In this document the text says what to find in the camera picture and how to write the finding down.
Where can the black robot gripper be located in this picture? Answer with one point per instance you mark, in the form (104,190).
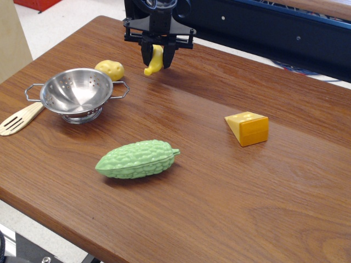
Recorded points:
(159,28)

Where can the yellow toy banana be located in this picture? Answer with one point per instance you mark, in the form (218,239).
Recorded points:
(156,62)

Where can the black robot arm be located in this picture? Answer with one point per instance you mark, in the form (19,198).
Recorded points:
(134,12)

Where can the steel colander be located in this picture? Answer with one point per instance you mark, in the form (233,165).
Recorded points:
(77,95)

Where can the yellow toy potato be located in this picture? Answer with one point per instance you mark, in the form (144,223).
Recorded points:
(113,69)

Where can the green toy bitter gourd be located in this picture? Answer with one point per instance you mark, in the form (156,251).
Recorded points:
(137,160)

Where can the orange toy cheese wedge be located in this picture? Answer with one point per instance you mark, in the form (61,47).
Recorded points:
(249,128)

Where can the red crate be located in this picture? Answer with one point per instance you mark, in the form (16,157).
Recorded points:
(38,5)

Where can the light wooden panel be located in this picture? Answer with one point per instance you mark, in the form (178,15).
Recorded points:
(15,52)

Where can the wooden slotted spatula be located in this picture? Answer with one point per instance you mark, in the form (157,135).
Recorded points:
(20,119)

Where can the dark blue metal frame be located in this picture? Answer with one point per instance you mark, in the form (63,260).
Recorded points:
(311,40)

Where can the metal table mount bracket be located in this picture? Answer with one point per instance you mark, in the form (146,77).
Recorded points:
(17,248)

